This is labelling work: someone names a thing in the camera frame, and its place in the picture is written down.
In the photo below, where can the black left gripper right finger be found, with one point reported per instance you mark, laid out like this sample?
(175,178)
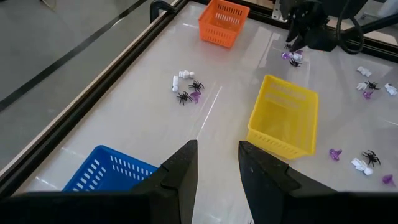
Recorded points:
(264,186)

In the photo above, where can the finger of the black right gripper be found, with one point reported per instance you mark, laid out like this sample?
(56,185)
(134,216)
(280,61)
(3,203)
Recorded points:
(291,31)
(301,40)

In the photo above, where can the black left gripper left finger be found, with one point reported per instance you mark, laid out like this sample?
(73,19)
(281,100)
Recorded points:
(180,186)

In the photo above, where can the black plastic spider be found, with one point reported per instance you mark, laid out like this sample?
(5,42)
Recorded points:
(184,97)
(294,63)
(196,86)
(371,157)
(372,85)
(287,46)

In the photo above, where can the purple translucent plastic decoration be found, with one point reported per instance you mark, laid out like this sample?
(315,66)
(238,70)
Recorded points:
(286,56)
(335,154)
(367,94)
(387,179)
(196,97)

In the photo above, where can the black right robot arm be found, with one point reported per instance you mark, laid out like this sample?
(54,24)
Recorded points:
(382,21)

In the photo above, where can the silver mounting plate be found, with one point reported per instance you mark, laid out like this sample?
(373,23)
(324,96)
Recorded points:
(277,12)

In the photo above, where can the yellow plastic basket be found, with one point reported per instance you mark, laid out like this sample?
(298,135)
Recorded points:
(280,124)

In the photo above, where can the orange plastic basket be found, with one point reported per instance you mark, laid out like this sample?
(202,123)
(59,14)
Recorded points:
(217,34)

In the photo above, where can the blue plastic basket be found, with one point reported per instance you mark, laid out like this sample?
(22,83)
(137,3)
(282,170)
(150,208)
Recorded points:
(93,174)

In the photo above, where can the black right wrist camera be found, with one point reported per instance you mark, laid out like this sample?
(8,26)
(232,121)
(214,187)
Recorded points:
(323,42)

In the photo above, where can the black frame clamp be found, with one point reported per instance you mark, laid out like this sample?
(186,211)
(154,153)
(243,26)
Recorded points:
(155,9)

